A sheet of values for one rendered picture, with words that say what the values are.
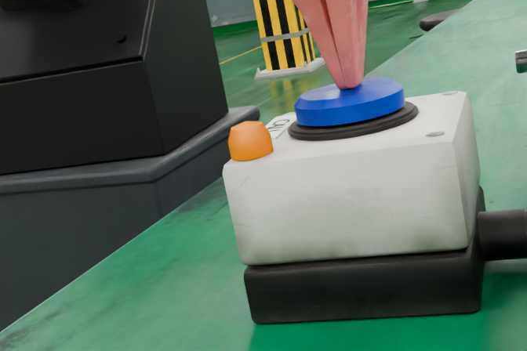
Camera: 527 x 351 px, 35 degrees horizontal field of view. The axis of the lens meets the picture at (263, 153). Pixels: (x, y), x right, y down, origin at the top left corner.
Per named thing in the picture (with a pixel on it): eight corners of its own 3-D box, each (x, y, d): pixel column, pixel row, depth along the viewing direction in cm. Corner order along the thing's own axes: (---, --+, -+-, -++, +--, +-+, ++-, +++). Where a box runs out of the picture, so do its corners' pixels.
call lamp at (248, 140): (238, 151, 30) (232, 118, 30) (278, 146, 29) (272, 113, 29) (225, 162, 29) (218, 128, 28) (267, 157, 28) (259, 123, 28)
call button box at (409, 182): (303, 244, 37) (277, 106, 36) (532, 226, 34) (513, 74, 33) (250, 327, 30) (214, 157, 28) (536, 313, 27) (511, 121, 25)
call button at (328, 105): (315, 132, 33) (306, 83, 33) (416, 120, 32) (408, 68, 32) (290, 160, 30) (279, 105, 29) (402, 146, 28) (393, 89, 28)
